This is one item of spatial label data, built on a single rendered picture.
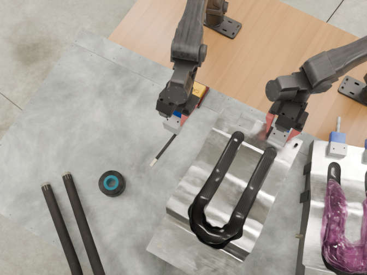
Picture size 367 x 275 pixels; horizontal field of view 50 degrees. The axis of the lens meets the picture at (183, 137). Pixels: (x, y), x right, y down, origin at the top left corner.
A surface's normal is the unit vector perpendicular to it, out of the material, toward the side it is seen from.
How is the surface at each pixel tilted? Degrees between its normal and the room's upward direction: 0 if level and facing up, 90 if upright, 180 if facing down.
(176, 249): 0
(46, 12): 0
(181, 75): 26
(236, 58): 0
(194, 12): 12
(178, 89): 64
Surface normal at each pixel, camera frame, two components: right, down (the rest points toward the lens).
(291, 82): 0.32, -0.41
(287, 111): 0.20, -0.70
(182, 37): -0.10, -0.13
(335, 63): -0.47, -0.17
